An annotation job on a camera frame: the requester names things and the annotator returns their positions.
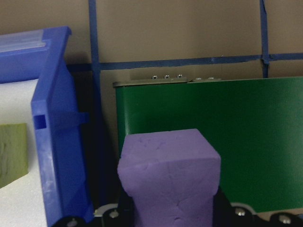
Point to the purple foam block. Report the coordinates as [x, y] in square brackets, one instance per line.
[170, 177]

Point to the yellow foam block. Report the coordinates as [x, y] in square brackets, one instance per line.
[11, 153]

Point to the green conveyor belt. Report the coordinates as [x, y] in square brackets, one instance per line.
[236, 142]

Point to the blue plastic storage bin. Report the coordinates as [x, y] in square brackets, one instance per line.
[59, 142]

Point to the white foam pad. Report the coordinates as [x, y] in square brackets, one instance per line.
[14, 101]

